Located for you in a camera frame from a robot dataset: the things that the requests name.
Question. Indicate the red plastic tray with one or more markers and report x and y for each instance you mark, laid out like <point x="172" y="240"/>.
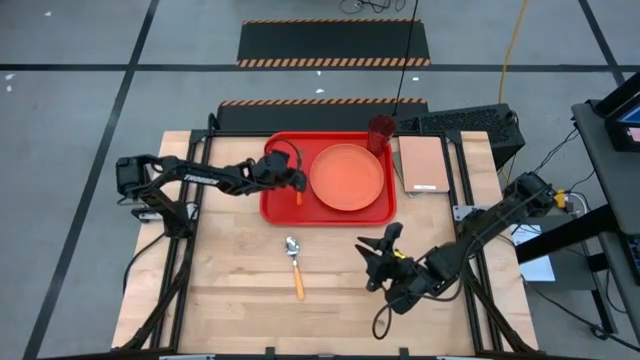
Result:
<point x="285" y="210"/>

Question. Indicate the red translucent plastic cup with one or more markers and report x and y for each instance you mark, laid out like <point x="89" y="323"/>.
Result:
<point x="380" y="135"/>

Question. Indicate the orange plate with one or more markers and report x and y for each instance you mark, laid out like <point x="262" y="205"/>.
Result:
<point x="346" y="177"/>

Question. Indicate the white paper sheet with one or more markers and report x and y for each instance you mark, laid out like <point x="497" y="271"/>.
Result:
<point x="537" y="265"/>

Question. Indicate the black hazard-striped floor ramp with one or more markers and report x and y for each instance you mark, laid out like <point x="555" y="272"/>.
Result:
<point x="332" y="42"/>
<point x="320" y="116"/>

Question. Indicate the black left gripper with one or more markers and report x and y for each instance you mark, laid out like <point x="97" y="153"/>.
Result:
<point x="270" y="170"/>

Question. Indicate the black aluminium table frame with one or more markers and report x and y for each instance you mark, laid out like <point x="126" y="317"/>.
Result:
<point x="185" y="280"/>

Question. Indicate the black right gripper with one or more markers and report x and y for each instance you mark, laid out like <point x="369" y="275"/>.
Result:
<point x="412" y="280"/>

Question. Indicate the laptop with lit screen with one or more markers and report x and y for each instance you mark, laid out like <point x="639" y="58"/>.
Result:
<point x="625" y="120"/>

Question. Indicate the dark side desk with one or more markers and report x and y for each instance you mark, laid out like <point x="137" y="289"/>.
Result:
<point x="615" y="190"/>

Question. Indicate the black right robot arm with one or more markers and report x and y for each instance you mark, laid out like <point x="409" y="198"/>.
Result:
<point x="495" y="220"/>

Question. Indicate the black perforated computer case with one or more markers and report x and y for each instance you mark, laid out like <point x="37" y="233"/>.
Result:
<point x="470" y="127"/>

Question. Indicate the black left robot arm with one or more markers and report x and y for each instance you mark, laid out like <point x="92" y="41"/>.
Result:
<point x="200" y="177"/>

